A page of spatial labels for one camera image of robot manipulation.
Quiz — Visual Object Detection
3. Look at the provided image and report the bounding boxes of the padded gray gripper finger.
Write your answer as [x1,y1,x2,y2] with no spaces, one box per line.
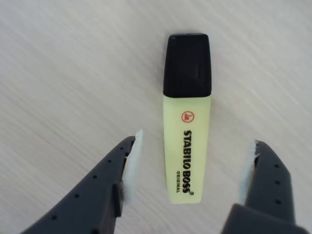
[21,128,144,234]
[220,139,310,234]

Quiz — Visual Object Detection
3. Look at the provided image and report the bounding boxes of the yellow Stabilo Boss highlighter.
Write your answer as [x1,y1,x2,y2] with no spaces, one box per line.
[162,33,213,204]

